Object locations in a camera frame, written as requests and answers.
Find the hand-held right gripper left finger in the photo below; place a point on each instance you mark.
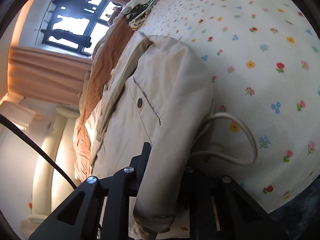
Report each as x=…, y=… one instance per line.
x=143, y=155

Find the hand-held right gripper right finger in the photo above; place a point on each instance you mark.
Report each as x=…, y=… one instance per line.
x=197, y=180

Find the beige zip jacket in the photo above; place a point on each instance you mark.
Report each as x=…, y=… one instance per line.
x=162, y=92

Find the cream padded headboard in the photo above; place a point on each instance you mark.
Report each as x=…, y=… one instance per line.
x=47, y=142

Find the orange blanket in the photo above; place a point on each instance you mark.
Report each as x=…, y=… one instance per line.
x=105, y=62

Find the person's right leg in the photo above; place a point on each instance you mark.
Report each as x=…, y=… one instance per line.
x=300, y=205

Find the printed cloth pile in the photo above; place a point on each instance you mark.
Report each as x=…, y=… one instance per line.
x=142, y=17

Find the dark hanging garment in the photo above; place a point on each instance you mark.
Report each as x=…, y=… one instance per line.
x=65, y=35

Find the floral bed sheet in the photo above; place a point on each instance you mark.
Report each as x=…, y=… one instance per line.
x=250, y=42

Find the dark framed window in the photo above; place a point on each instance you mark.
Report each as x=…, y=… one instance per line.
x=72, y=15

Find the dark hanging garments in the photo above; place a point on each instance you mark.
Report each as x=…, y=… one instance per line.
x=75, y=1

